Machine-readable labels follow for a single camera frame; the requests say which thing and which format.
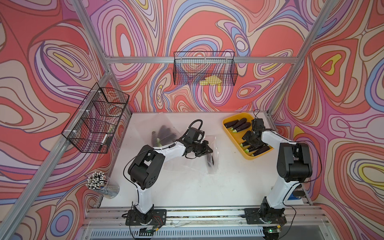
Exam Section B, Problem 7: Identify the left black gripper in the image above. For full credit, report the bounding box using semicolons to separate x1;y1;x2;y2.
190;140;214;157

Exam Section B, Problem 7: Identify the clear zip-top bag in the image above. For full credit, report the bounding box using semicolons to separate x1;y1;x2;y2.
204;136;219;175
133;113;182;147

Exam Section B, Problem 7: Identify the dark purple eggplant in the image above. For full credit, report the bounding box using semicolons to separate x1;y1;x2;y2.
151;131;158;147

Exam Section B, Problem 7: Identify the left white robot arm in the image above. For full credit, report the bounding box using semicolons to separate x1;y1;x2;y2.
124;127;214;215

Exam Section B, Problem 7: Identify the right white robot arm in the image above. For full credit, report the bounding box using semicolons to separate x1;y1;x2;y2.
243;118;313;224

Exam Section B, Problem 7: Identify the yellow plastic tray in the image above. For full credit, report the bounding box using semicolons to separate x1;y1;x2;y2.
222;113;273;161

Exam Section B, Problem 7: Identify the yellow item in basket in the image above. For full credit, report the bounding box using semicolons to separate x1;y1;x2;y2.
199;75;223;86

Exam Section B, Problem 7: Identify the clear cup of sticks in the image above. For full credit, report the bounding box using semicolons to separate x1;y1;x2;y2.
86;172;120;199

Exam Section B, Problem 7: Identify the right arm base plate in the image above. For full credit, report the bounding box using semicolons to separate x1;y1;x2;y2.
244;208;287;226

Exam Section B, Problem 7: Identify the back black wire basket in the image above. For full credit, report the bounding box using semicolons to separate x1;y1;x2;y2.
173;50;238;86

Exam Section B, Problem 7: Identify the black wire basket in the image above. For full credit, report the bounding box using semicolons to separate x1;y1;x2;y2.
173;50;238;86
62;83;130;154

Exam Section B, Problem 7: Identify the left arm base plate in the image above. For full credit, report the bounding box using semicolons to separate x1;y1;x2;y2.
125;209;167;227

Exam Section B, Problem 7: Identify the left black wire basket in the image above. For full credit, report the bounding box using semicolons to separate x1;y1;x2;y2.
62;83;130;154

